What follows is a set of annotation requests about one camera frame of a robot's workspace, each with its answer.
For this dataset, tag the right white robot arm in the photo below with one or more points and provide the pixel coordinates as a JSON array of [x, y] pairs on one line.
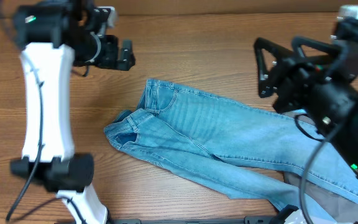
[[321, 79]]

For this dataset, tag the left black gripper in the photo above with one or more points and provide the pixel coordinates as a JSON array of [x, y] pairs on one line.
[[111, 61]]

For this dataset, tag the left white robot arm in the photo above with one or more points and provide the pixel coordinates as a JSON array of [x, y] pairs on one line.
[[53, 37]]

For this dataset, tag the grey folded garment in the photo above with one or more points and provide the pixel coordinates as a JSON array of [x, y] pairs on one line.
[[334, 200]]

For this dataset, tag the light blue denim jeans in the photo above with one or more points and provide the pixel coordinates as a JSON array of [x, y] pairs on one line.
[[214, 141]]

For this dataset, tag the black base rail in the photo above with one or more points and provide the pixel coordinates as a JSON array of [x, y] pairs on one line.
[[246, 220]]

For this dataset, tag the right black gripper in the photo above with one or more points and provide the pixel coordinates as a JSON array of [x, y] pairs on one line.
[[282, 78]]

